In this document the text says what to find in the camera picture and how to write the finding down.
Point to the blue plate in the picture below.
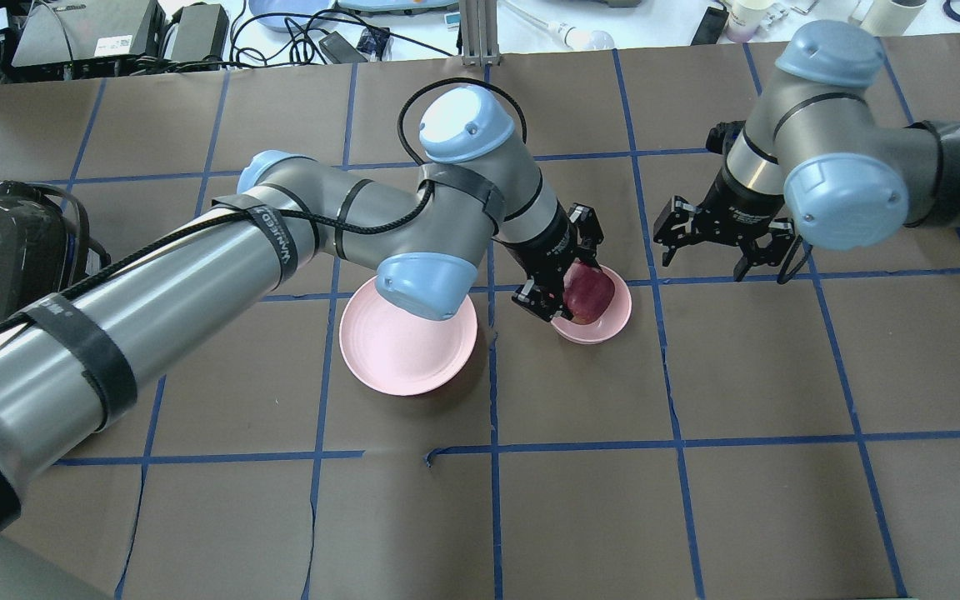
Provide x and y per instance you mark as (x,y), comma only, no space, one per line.
(274,15)

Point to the black rice cooker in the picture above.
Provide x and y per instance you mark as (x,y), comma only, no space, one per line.
(46,244)

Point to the purple white cup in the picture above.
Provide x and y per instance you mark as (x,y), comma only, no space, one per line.
(744,19)

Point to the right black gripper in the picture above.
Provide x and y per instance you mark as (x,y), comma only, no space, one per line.
(738,207)

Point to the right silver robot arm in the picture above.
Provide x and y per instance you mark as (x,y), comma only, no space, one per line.
(810,168)

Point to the red apple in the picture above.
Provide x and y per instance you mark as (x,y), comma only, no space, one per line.
(588,292)

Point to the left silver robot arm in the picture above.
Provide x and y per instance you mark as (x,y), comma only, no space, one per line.
(72,362)

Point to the grey electronics box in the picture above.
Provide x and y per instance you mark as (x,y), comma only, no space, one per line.
(82,33)

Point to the pink bowl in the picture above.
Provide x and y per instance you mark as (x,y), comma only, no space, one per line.
(608,325)

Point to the pink plate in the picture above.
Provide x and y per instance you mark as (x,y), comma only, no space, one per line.
(394,352)

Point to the light bulb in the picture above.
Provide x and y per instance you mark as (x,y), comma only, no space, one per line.
(571,37)

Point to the white cup dark lid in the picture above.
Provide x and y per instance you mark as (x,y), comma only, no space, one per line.
(886,18)

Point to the aluminium frame post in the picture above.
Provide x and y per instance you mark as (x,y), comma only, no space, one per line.
(478,33)

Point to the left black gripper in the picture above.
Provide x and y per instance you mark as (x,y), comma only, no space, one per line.
(548,247)

